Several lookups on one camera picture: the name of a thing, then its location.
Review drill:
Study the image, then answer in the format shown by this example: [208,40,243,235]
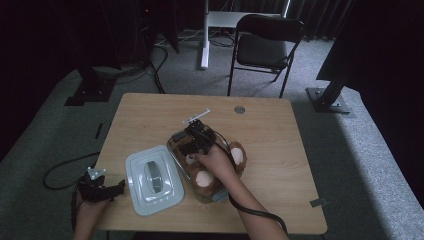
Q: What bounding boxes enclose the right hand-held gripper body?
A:
[182,108,217,154]

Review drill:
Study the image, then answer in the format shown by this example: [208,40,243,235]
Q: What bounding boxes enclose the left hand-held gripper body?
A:
[77,166,111,203]

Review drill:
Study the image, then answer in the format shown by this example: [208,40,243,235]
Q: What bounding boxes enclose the clear storage container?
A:
[166,123,250,205]

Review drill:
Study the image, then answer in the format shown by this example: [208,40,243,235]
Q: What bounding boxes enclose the white container lid grey handle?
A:
[125,144,185,217]

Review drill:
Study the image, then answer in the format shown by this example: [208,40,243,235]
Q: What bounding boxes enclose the person's left hand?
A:
[75,194,111,223]

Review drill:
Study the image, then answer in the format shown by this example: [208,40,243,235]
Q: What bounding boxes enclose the person's right hand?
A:
[190,144,238,183]

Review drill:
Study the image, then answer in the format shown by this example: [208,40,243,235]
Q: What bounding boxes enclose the black folding chair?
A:
[227,13,306,99]

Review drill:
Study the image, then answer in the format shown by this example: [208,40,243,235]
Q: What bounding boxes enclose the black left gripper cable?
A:
[42,151,101,234]

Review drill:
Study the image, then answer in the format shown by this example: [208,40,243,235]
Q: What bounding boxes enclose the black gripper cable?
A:
[213,129,289,235]
[42,151,101,234]

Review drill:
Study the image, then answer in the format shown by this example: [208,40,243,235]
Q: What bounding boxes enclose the black floor cables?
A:
[114,28,169,95]

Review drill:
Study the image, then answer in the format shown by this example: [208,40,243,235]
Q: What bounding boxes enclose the white desk frame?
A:
[199,0,292,70]

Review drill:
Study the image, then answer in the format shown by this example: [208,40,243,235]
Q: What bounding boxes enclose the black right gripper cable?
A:
[213,129,289,235]

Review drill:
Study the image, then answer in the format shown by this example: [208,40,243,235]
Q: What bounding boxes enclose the black stand with base plate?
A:
[305,64,352,115]
[64,64,118,107]

